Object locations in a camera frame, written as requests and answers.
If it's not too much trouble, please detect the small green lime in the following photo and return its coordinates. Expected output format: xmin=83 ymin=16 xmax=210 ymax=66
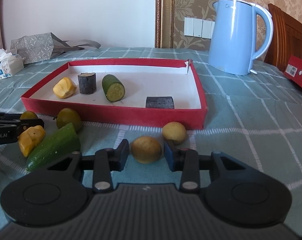
xmin=19 ymin=111 xmax=38 ymax=120

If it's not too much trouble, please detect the yellow jackfruit piece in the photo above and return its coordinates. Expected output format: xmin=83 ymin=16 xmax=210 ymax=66
xmin=53 ymin=77 xmax=76 ymax=99
xmin=18 ymin=125 xmax=46 ymax=157

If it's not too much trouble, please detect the long green cucumber piece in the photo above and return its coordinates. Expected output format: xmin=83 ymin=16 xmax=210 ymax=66
xmin=26 ymin=123 xmax=81 ymax=172

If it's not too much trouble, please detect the large green lime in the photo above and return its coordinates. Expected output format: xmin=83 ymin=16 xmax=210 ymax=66
xmin=56 ymin=108 xmax=82 ymax=132

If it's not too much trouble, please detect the white tissue pack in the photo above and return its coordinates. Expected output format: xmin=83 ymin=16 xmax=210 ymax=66
xmin=0 ymin=49 xmax=24 ymax=80

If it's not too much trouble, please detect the lying dark sugarcane piece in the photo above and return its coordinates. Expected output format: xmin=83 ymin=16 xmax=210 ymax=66
xmin=145 ymin=96 xmax=174 ymax=109

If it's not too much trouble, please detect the yellow jackfruit piece in tray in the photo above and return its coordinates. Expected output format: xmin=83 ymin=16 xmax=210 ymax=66
xmin=53 ymin=77 xmax=76 ymax=99

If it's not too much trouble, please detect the grey patterned gift bag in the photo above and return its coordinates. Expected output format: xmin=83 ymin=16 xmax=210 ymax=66
xmin=10 ymin=33 xmax=101 ymax=64

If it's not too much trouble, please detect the green cucumber half in tray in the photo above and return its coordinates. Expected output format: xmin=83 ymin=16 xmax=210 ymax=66
xmin=102 ymin=74 xmax=125 ymax=102

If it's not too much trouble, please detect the red shallow cardboard tray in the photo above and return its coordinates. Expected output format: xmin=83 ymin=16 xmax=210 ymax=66
xmin=21 ymin=58 xmax=208 ymax=129

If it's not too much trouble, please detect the light blue electric kettle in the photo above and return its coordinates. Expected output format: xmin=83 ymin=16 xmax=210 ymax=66
xmin=208 ymin=0 xmax=274 ymax=75

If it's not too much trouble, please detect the red cardboard box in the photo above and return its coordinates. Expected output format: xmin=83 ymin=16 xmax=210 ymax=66
xmin=284 ymin=55 xmax=302 ymax=88

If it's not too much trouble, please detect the wooden headboard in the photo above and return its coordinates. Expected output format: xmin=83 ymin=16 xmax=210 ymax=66
xmin=264 ymin=3 xmax=302 ymax=72

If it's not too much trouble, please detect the white wall switch panel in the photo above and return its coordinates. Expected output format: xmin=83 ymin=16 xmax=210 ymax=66
xmin=184 ymin=17 xmax=215 ymax=39

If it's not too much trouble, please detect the gold ornate wall frame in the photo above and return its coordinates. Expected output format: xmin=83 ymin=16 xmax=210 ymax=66
xmin=155 ymin=0 xmax=217 ymax=50

